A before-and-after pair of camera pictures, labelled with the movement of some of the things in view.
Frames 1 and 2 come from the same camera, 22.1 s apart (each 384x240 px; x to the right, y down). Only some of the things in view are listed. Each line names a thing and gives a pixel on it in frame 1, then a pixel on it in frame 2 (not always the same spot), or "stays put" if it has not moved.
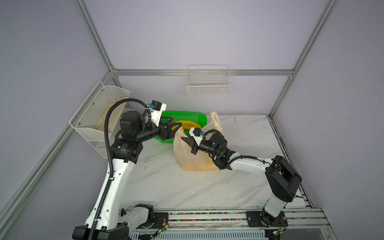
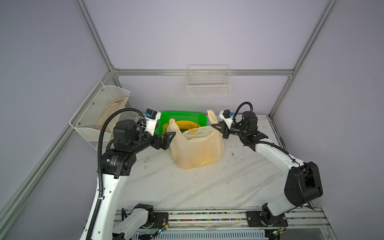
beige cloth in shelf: [100, 124] stays put
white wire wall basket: [208, 80] stays put
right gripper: [190, 141] to [224, 130]
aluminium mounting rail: [298, 219] stays put
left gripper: [168, 133] to [166, 142]
